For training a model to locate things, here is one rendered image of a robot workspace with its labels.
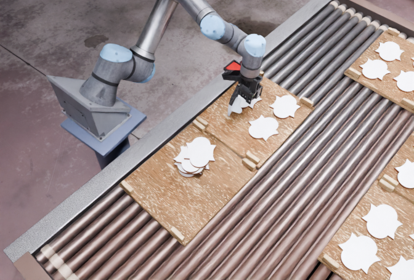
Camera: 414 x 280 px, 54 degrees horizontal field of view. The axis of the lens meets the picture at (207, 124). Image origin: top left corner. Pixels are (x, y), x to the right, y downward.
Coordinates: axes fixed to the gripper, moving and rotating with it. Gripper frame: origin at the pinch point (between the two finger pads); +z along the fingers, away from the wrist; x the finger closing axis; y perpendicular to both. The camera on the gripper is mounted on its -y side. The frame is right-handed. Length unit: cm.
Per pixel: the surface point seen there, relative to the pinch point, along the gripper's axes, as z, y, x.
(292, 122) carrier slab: 5.6, 19.3, 13.7
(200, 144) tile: 2.0, 1.4, -25.0
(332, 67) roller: 4, 14, 56
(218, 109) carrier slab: 6.9, -8.2, -2.5
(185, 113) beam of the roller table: 9.8, -18.4, -12.3
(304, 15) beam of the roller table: 2, -18, 79
